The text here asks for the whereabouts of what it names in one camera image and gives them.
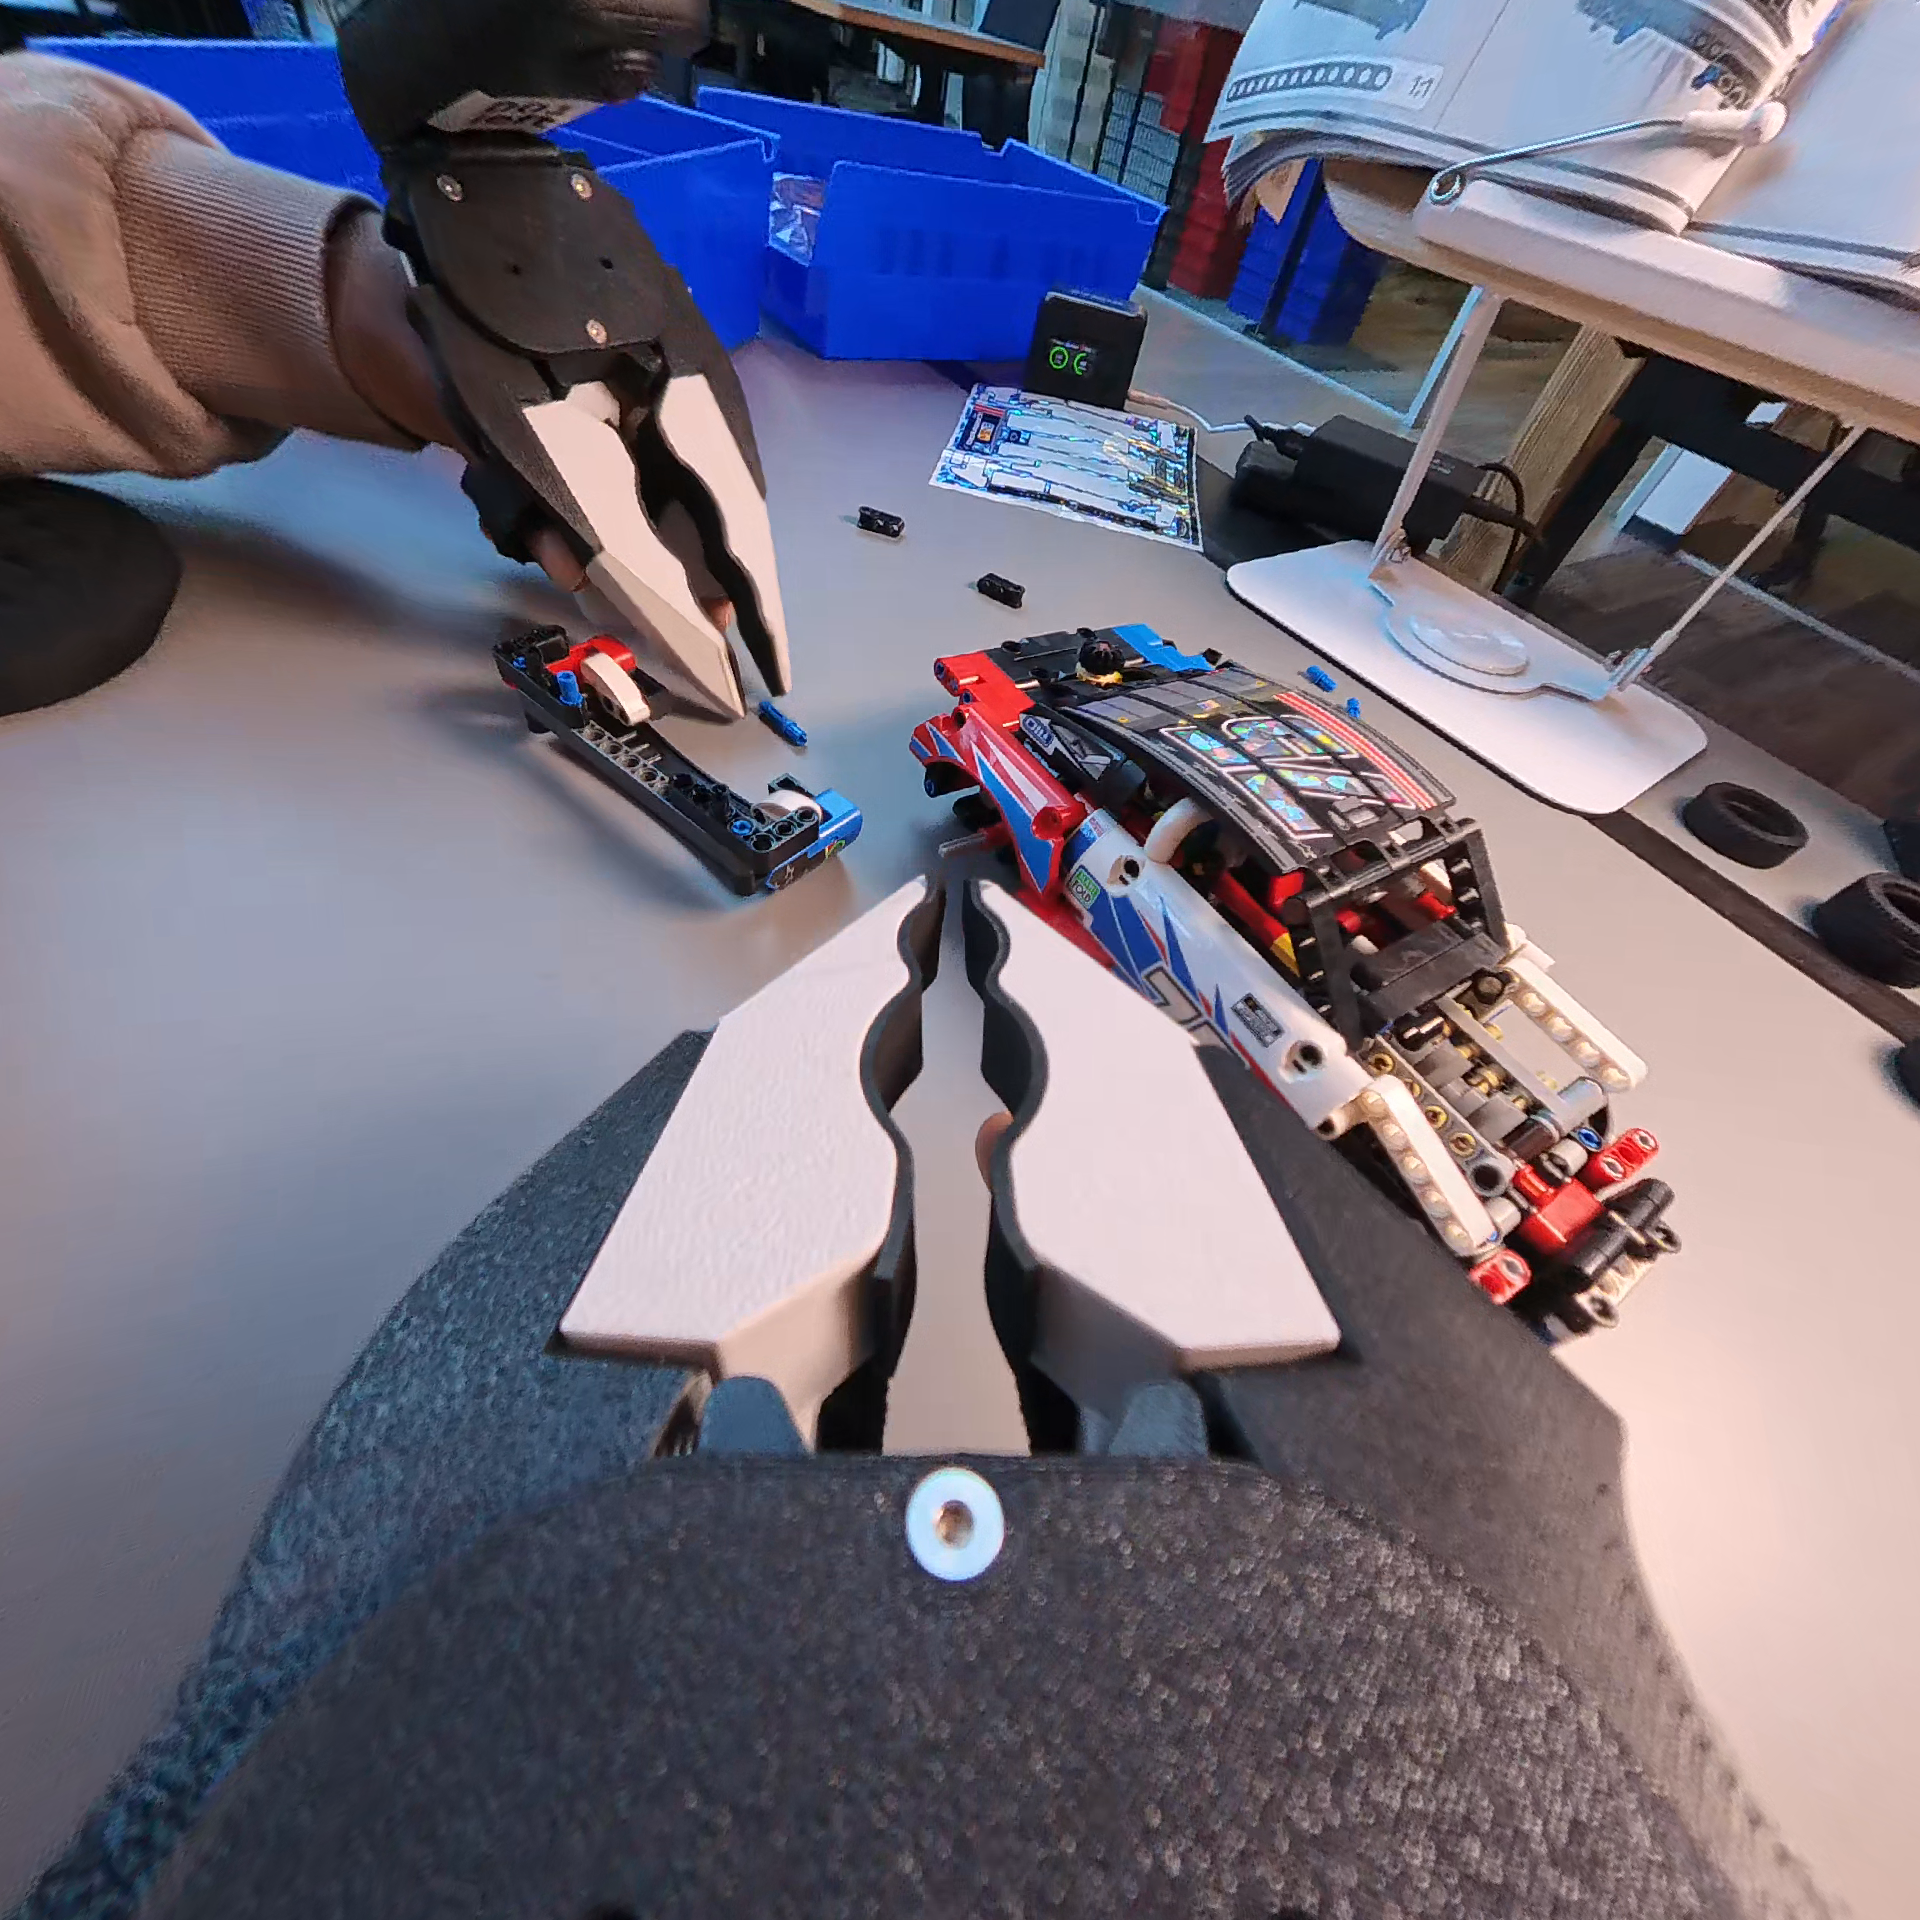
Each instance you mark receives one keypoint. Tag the lego instruction booklet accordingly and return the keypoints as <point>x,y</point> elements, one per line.
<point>1500,76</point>

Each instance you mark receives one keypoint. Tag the black lego chassis frame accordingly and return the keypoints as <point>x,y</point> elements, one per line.
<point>675,781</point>

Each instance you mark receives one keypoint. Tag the person's left hand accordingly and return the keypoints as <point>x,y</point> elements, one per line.
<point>383,347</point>

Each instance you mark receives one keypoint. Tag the wooden bench frame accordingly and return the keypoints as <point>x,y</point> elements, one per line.
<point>1559,435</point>

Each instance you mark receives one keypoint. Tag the lego sticker sheet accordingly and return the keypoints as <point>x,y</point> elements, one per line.
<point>1067,465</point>

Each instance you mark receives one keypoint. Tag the black power adapter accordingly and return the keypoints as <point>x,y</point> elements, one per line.
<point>1349,458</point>

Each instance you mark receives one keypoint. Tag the blue lego pin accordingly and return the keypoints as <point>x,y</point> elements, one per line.
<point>781,721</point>

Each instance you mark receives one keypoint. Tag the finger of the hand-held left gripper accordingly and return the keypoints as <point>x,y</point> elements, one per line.
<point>630,570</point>
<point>727,465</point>

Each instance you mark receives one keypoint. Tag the stack of coloured crates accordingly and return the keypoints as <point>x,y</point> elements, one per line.
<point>1201,182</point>

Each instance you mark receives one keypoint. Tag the black device green display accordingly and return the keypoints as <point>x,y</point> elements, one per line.
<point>1088,353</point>

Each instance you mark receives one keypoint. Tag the red blue lego car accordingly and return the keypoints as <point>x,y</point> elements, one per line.
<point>1277,781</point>

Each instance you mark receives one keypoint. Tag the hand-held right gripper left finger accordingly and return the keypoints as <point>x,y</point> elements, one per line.
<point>750,1201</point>

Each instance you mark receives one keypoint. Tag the blue plastic bin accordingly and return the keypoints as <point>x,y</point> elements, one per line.
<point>224,100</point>
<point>961,271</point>

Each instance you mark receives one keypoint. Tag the black lego tire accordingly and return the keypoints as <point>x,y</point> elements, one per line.
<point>1869,922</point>
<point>1909,1069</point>
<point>1744,827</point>

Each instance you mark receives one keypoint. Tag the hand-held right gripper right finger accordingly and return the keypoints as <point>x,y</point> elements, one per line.
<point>1155,1201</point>

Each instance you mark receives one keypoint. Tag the white book stand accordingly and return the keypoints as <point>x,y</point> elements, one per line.
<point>1500,705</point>

